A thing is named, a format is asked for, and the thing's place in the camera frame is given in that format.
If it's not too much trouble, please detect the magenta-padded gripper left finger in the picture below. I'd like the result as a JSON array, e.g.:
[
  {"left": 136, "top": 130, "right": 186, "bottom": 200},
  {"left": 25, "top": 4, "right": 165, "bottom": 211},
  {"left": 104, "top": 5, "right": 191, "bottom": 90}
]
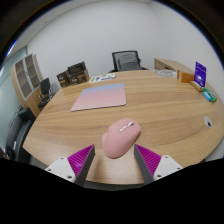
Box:
[{"left": 44, "top": 144, "right": 96, "bottom": 188}]

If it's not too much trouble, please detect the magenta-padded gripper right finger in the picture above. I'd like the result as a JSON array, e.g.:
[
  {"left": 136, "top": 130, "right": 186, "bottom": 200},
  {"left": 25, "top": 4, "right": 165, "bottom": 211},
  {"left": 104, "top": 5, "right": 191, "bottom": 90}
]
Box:
[{"left": 133, "top": 143, "right": 184, "bottom": 185}]

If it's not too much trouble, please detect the pink computer mouse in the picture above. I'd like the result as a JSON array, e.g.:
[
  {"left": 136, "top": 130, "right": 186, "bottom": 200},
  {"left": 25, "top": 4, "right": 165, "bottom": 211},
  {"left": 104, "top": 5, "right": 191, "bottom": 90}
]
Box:
[{"left": 101, "top": 117, "right": 142, "bottom": 160}]

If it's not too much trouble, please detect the pink and blue mouse pad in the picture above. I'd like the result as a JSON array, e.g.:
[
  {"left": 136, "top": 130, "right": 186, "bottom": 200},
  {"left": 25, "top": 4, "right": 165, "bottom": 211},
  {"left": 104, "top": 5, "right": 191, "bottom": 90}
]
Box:
[{"left": 70, "top": 82, "right": 128, "bottom": 112}]

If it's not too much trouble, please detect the large black office chair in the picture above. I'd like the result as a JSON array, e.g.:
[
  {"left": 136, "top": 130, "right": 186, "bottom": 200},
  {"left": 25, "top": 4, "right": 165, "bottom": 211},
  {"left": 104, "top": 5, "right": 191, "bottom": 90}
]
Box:
[{"left": 4, "top": 106, "right": 37, "bottom": 164}]

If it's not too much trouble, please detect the small black office chair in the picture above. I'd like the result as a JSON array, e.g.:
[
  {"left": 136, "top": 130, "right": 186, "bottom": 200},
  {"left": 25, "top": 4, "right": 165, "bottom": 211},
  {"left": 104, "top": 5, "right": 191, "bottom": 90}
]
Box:
[{"left": 37, "top": 77, "right": 56, "bottom": 109}]

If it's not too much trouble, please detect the large brown cardboard box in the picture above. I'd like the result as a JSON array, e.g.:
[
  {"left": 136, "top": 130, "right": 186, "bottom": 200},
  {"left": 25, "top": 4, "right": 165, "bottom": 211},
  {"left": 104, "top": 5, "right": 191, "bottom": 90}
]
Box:
[{"left": 67, "top": 68, "right": 90, "bottom": 86}]

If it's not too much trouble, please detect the wooden shelf unit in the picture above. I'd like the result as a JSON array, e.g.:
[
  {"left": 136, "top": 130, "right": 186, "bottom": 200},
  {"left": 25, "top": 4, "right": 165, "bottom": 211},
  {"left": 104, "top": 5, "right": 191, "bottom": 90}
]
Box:
[{"left": 10, "top": 53, "right": 46, "bottom": 118}]

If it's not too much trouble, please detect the small brown cardboard box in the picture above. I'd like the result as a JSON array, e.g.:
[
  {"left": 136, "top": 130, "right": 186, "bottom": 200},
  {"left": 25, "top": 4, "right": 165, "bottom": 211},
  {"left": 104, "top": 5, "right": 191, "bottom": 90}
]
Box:
[{"left": 55, "top": 70, "right": 71, "bottom": 89}]

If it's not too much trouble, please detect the white sticker sheet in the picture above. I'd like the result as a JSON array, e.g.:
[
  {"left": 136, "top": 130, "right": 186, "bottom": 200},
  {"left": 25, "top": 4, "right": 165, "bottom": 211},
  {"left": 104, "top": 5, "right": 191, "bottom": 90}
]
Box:
[{"left": 88, "top": 72, "right": 117, "bottom": 84}]

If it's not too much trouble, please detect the yellow pack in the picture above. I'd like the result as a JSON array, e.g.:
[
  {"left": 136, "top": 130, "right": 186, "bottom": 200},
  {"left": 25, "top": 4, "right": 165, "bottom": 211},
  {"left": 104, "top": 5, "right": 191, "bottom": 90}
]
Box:
[{"left": 189, "top": 80, "right": 205, "bottom": 93}]

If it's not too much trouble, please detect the green and blue pack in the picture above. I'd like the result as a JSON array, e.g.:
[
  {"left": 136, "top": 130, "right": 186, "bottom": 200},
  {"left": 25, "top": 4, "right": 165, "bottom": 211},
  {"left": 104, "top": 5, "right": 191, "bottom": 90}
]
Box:
[{"left": 201, "top": 87, "right": 218, "bottom": 103}]

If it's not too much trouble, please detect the black box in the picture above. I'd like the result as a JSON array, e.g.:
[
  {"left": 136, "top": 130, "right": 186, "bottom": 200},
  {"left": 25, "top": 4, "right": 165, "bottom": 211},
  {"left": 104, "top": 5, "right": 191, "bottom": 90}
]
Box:
[{"left": 67, "top": 61, "right": 87, "bottom": 76}]

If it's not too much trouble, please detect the wooden side desk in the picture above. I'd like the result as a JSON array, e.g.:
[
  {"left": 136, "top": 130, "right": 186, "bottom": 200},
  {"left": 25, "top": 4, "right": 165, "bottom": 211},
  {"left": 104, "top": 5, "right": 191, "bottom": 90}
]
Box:
[{"left": 153, "top": 58, "right": 194, "bottom": 75}]

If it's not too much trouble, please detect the purple box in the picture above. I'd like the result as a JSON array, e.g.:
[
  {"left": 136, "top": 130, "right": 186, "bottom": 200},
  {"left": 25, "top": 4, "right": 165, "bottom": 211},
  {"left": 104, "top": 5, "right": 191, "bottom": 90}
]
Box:
[{"left": 193, "top": 61, "right": 208, "bottom": 88}]

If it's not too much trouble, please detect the grey backpack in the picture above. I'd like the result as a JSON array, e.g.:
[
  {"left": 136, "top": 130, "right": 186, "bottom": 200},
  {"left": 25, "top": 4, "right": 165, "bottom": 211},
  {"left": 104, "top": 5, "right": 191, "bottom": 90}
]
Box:
[{"left": 117, "top": 54, "right": 143, "bottom": 71}]

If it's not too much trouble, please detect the black mesh office chair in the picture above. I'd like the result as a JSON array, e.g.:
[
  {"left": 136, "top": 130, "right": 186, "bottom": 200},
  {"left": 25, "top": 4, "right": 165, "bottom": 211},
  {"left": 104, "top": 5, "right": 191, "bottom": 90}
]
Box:
[{"left": 108, "top": 50, "right": 149, "bottom": 73}]

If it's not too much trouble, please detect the round table cable grommet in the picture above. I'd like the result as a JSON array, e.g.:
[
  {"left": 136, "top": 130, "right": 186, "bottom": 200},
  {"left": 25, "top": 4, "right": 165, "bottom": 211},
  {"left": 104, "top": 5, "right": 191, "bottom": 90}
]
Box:
[{"left": 203, "top": 115, "right": 214, "bottom": 129}]

